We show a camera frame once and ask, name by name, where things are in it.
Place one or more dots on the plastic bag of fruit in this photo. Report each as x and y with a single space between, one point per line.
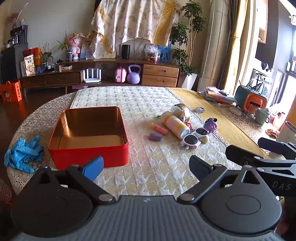
152 54

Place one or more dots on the red gift bag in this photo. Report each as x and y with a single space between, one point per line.
34 53

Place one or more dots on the black fridge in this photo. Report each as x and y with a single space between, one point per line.
11 64

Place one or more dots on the purple spiky toy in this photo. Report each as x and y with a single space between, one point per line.
210 125

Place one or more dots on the small wooden box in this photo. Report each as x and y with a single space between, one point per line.
66 68

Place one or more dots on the round coaster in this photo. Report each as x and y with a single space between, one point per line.
235 111

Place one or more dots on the clear glass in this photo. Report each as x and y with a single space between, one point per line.
250 114

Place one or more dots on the small figurine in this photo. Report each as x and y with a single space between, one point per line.
22 22

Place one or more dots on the pink flat box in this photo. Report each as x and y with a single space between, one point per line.
79 87

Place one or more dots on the dark wooden drawer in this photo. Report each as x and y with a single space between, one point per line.
62 78
33 81

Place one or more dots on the green mug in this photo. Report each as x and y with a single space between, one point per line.
261 117

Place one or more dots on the red white candy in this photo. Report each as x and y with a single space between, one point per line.
188 125

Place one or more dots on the white yellow bottle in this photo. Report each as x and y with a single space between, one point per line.
175 125

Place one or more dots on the yellow curtain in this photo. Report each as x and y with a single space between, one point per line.
235 58

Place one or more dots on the small purple cylinder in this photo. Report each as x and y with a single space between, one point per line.
155 137

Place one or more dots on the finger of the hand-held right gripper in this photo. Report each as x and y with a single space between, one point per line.
270 144
242 155

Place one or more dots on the vase of dried flowers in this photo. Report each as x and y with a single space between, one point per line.
14 24

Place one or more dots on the white container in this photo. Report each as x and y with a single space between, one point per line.
288 133

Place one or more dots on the cartoon snack box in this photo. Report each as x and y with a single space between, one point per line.
30 66

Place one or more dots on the white router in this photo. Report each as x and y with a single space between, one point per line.
92 77

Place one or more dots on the black speaker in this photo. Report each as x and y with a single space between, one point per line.
126 51

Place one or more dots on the beige standing air conditioner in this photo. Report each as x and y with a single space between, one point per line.
215 46

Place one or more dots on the tall green potted tree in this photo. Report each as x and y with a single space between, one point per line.
185 34

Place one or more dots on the wooden TV cabinet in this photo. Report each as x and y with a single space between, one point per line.
108 60

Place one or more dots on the small potted plant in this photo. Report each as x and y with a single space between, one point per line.
64 45
47 55

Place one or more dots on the floral cloth cover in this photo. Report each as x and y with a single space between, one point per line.
129 20

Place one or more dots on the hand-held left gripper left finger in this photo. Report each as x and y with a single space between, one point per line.
92 168

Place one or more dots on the white sunglasses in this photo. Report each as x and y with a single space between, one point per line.
192 140

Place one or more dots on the cream egg-shaped ball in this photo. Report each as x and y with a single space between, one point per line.
205 139

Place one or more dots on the stack of colourful folders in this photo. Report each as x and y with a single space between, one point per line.
217 95

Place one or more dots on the black coffee machine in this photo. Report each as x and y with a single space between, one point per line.
18 34

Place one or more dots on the pink plush doll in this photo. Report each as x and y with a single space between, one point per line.
76 46

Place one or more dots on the purple kettlebell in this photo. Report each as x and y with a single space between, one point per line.
133 77

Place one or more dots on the pastel picture box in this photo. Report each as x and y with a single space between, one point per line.
86 49

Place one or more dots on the small blue item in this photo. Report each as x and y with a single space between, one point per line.
39 71

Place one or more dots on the pink toy case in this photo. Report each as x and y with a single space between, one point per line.
121 75

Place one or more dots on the round silver compact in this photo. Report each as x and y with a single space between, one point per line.
199 109

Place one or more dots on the cream quilted mat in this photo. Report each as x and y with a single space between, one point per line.
150 162

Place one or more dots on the pink highlighter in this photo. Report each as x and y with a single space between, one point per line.
159 128

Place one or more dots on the red tin box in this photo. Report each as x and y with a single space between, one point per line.
87 157

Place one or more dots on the white planter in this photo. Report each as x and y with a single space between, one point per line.
190 81

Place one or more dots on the blue rubber gloves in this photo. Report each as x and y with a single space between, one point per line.
20 155

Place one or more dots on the yellow tablecloth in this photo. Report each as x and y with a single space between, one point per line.
231 125

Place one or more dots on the light wooden drawer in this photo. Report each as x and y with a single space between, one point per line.
160 70
159 81

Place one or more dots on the orange gift box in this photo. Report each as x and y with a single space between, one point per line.
10 92

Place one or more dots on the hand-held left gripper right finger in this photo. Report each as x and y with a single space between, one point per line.
200 166

